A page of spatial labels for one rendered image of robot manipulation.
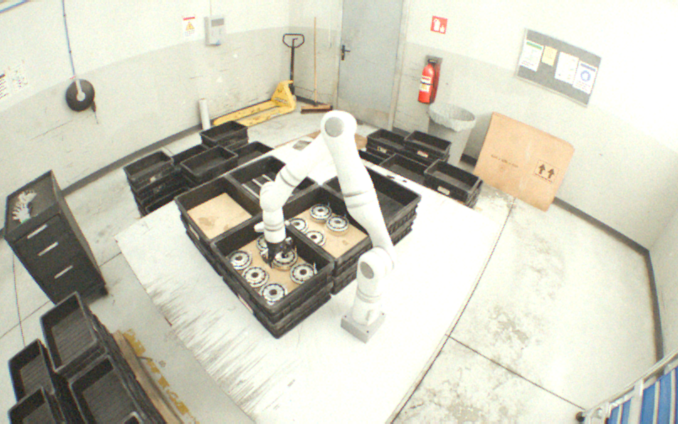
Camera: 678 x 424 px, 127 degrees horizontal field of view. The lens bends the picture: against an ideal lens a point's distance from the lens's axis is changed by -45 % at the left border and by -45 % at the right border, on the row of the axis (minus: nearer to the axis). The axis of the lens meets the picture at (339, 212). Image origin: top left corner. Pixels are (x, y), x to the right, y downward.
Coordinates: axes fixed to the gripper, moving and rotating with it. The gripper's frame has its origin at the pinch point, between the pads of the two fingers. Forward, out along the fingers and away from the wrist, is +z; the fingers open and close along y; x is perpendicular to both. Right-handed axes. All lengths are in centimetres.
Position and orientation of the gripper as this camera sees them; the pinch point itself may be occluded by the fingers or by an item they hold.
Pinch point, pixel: (278, 261)
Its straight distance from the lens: 120.3
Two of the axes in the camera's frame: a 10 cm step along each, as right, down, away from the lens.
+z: -0.6, 7.7, 6.3
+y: 7.4, -3.9, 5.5
